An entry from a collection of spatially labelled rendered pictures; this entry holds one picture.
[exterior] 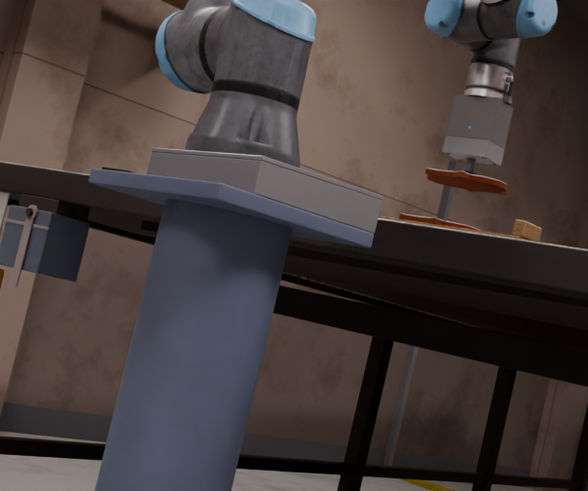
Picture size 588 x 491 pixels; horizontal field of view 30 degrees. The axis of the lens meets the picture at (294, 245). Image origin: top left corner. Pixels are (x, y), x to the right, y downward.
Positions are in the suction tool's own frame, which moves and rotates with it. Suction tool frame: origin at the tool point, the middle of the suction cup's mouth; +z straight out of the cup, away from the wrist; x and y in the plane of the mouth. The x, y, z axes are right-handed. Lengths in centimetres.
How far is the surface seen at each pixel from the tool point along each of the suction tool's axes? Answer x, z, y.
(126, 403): 65, 44, 6
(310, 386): -330, 62, 232
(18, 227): 23, 24, 81
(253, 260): 60, 23, -5
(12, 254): 23, 29, 81
